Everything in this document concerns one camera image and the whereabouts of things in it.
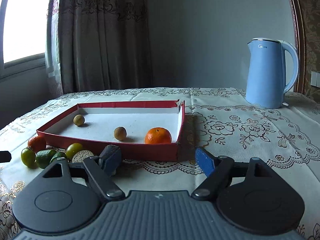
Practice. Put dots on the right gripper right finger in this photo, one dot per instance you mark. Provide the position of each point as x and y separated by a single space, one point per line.
217 170

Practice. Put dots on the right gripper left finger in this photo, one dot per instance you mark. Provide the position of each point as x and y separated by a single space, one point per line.
100 169

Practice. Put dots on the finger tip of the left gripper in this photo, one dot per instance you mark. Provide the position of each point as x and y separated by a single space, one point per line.
5 156

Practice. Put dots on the green round fruit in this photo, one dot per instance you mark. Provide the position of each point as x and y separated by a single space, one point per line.
28 157
73 149

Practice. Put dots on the dark sugarcane piece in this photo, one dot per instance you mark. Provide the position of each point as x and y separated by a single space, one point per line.
81 155

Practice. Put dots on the orange tangerine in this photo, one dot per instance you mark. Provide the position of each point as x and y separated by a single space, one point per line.
37 144
158 135

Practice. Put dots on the brown longan fruit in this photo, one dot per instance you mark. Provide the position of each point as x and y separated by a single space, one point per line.
120 133
79 120

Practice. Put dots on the green cucumber piece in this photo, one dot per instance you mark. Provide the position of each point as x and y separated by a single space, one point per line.
44 157
58 155

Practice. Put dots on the floral white tablecloth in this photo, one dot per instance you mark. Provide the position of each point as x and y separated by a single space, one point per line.
219 120

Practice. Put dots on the red cardboard tray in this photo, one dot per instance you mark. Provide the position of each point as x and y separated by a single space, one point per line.
102 118

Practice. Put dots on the light blue electric kettle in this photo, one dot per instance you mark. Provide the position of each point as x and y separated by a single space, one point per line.
266 82

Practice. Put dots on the brown patterned curtain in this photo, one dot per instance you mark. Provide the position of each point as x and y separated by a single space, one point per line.
97 45

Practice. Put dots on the window frame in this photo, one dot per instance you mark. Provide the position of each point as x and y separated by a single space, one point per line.
23 35

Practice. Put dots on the white wall switch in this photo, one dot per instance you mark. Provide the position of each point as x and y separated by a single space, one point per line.
315 79

